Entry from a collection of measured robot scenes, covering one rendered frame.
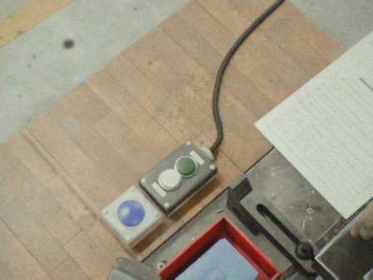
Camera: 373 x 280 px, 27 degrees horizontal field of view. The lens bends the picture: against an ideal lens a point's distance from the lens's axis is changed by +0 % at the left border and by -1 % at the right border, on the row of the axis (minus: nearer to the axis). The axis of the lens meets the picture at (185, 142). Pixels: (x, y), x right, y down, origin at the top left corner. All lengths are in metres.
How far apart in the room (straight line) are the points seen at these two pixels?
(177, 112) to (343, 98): 0.27
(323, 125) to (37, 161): 0.46
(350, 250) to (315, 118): 0.38
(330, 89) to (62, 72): 1.22
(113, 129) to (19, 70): 1.17
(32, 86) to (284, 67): 1.19
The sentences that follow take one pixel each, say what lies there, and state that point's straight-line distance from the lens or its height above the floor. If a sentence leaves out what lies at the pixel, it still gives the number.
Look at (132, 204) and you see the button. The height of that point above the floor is 0.94.
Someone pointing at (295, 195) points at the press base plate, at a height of 0.90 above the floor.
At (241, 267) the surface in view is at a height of 0.95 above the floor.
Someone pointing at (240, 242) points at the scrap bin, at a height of 0.93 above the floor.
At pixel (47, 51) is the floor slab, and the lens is 2.42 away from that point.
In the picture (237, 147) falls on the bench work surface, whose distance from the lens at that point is 1.24.
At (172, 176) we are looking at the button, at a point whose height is 0.94.
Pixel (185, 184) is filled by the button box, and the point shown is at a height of 0.93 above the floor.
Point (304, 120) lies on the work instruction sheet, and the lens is 1.27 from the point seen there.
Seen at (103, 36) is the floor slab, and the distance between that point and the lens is 2.42.
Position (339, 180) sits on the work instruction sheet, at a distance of 1.24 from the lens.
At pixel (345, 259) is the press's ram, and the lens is 0.94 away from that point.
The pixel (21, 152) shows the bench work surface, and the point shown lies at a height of 0.90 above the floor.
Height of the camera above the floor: 2.03
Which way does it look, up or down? 65 degrees down
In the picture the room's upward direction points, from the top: 1 degrees counter-clockwise
